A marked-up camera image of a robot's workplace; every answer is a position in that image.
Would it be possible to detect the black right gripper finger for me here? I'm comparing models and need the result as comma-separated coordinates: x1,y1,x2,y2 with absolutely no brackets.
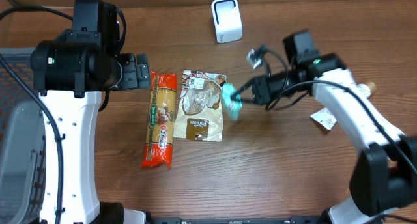
234,78,255,96
231,93,255,104

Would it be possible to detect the teal wet wipes pack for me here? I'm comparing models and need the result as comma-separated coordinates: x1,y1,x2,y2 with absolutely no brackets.
222,83,243,120

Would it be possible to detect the orange spaghetti pasta pack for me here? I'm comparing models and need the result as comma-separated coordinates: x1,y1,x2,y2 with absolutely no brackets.
141,72,177,167

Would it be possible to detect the beige brown snack pouch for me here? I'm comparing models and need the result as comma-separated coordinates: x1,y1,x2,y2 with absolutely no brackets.
173,70,227,142

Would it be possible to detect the white leaf print tube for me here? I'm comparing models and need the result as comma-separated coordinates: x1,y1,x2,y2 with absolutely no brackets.
310,81,377,131

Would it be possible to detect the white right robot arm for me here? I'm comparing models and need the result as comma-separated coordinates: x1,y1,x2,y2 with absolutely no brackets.
222,51,416,223

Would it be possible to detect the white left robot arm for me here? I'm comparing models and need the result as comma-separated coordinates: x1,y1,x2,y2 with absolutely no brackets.
31,39,147,223

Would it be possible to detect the white barcode scanner stand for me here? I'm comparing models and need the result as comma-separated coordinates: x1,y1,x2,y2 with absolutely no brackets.
211,0,243,44

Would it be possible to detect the dark grey plastic basket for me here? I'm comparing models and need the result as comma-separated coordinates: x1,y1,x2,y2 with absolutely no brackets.
1,67,45,223

